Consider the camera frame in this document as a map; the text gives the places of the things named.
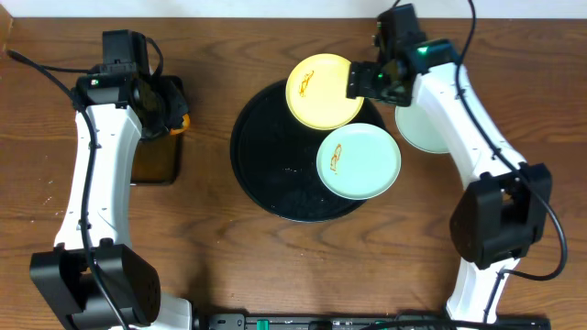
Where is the black rectangular water tray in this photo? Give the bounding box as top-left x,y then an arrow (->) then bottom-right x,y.
129,74 -> 186,187

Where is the light blue plate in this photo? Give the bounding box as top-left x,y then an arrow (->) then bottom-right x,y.
316,123 -> 402,201
394,104 -> 449,154

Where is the yellow plate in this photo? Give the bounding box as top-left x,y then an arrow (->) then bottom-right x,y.
285,53 -> 364,130

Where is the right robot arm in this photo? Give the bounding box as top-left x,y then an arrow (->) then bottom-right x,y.
347,39 -> 552,325

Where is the black round tray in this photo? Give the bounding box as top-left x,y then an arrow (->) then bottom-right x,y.
230,80 -> 364,223

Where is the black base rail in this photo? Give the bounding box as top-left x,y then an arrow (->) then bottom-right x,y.
192,312 -> 552,330

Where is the orange green scrub sponge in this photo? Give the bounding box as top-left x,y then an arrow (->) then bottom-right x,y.
170,114 -> 191,136

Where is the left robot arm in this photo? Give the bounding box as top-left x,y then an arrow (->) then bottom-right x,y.
29,73 -> 195,329

